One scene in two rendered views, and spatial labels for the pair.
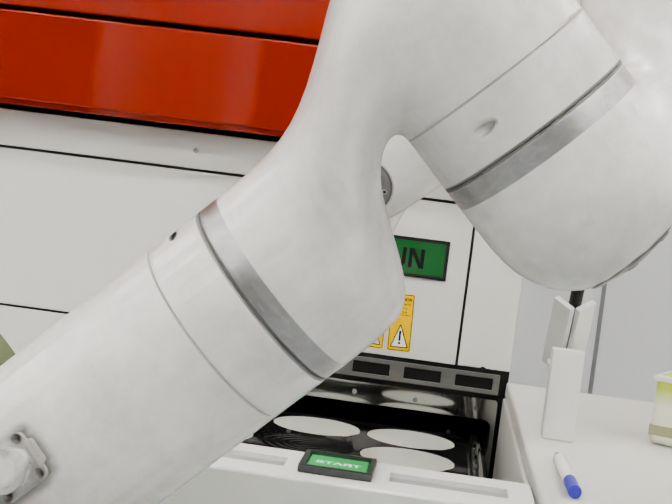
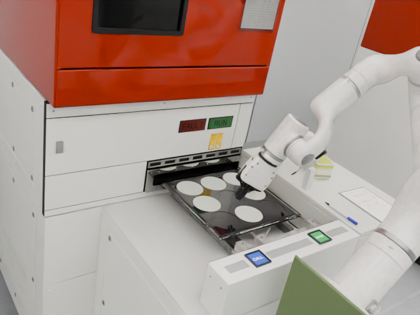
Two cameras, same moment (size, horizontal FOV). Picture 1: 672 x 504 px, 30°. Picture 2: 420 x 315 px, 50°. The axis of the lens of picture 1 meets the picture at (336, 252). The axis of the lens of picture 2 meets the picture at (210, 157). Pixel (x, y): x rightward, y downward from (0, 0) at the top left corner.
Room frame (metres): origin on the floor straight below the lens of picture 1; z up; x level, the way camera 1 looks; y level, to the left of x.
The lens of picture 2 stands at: (0.38, 1.10, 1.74)
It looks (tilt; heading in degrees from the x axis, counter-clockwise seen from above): 26 degrees down; 315
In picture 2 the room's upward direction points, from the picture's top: 11 degrees clockwise
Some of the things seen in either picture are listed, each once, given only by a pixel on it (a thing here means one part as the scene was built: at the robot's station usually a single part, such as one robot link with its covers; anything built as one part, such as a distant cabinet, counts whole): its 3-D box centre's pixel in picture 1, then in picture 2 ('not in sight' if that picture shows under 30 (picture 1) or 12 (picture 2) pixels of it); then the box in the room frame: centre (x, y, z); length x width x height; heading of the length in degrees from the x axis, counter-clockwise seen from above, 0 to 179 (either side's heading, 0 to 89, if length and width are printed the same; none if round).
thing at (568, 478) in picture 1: (565, 471); (340, 212); (0.99, -0.20, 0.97); 0.14 x 0.01 x 0.01; 176
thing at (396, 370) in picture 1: (320, 360); (197, 157); (1.53, 0.00, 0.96); 0.44 x 0.01 x 0.02; 85
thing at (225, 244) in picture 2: not in sight; (210, 228); (1.26, 0.13, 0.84); 0.50 x 0.02 x 0.03; 175
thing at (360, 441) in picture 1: (305, 446); (230, 198); (1.31, 0.01, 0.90); 0.34 x 0.34 x 0.01; 85
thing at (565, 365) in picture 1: (564, 366); (307, 170); (1.18, -0.23, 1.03); 0.06 x 0.04 x 0.13; 175
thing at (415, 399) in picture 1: (313, 413); (195, 172); (1.52, 0.00, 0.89); 0.44 x 0.02 x 0.10; 85
